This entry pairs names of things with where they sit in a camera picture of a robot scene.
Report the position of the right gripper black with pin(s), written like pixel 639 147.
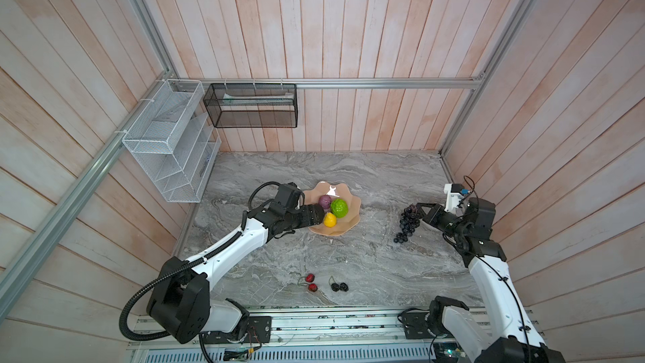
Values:
pixel 435 212

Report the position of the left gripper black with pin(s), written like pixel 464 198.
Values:
pixel 310 217

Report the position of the purple fake fruit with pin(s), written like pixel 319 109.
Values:
pixel 325 201

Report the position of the yellow fake lemon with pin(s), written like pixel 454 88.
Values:
pixel 330 220

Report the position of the green bumpy fake fruit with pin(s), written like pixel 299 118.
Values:
pixel 339 208

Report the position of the black fake grape bunch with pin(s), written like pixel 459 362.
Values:
pixel 409 221

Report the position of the red fake cherry pair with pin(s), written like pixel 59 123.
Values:
pixel 308 281

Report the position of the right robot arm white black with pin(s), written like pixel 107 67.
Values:
pixel 512 337

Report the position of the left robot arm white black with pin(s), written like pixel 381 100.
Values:
pixel 180 301

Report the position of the pink wavy fruit bowl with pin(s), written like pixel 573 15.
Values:
pixel 340 190

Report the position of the black fake cherry pair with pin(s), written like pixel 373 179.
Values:
pixel 338 286

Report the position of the black mesh basket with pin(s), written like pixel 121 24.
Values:
pixel 252 105

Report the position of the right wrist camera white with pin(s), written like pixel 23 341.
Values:
pixel 456 194

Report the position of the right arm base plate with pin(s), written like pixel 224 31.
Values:
pixel 421 324

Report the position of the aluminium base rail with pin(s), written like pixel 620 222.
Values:
pixel 338 334

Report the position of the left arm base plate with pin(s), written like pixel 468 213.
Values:
pixel 253 330

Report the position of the horizontal aluminium wall rail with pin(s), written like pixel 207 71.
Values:
pixel 356 83

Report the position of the white wire mesh shelf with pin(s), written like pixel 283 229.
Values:
pixel 172 141

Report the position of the left aluminium frame rail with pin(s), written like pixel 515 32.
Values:
pixel 72 72

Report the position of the aluminium frame rail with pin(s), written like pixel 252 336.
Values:
pixel 517 19
pixel 72 72

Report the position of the right aluminium frame rail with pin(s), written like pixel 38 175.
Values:
pixel 517 19

